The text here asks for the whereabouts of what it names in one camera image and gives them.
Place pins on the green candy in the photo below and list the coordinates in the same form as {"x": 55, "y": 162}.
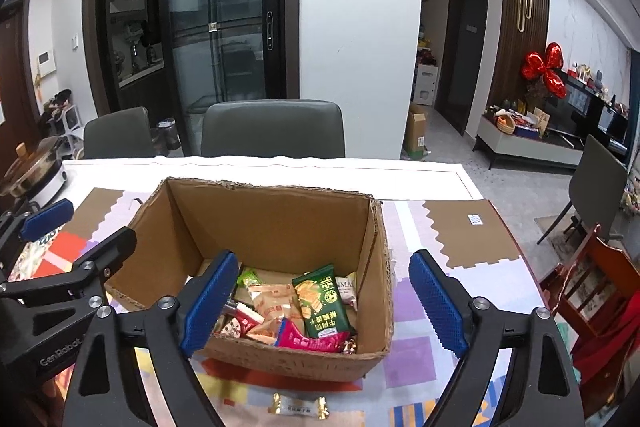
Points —
{"x": 248, "y": 278}

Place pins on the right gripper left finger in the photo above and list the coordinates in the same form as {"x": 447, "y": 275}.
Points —
{"x": 106, "y": 387}

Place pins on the electric hot pot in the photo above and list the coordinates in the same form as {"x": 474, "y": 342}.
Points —
{"x": 36, "y": 176}

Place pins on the red gold foil candy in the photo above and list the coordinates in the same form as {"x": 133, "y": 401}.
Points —
{"x": 350, "y": 346}

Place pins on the grey dining chair centre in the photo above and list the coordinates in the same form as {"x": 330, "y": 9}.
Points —
{"x": 271, "y": 128}

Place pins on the white red snack packet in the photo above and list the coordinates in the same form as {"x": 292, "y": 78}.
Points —
{"x": 236, "y": 320}

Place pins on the white low side cabinet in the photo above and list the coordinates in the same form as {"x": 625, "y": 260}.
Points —
{"x": 511, "y": 149}

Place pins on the gold foil snack bag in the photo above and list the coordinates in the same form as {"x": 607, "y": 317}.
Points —
{"x": 274, "y": 303}

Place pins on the white Denmas cheese ball bag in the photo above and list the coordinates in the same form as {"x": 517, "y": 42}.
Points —
{"x": 347, "y": 288}

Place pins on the grey chair right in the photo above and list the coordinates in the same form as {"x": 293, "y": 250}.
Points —
{"x": 595, "y": 191}

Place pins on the pink snack packet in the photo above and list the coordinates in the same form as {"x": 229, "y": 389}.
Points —
{"x": 290, "y": 337}

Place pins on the green cracker bag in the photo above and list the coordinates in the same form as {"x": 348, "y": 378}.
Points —
{"x": 320, "y": 303}

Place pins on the floor cardboard box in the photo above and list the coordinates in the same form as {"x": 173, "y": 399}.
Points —
{"x": 414, "y": 141}

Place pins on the red heart balloon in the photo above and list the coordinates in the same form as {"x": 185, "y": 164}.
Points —
{"x": 546, "y": 66}

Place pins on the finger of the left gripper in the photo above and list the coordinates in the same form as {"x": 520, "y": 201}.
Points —
{"x": 25, "y": 223}
{"x": 95, "y": 266}

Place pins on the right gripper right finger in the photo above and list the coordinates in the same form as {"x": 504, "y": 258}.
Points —
{"x": 540, "y": 387}

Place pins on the floral tile placemat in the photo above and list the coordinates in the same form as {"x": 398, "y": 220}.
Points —
{"x": 37, "y": 260}

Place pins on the red wooden chair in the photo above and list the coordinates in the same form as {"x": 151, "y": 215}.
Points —
{"x": 595, "y": 296}

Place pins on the grey dining chair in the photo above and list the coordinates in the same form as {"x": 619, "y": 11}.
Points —
{"x": 123, "y": 134}
{"x": 271, "y": 128}

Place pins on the grey dining chair left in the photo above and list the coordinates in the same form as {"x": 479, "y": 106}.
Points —
{"x": 123, "y": 134}

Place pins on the gold brown snack bar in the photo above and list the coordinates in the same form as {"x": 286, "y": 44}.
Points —
{"x": 285, "y": 405}

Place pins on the brown cardboard box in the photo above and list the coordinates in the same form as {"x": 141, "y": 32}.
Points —
{"x": 280, "y": 232}

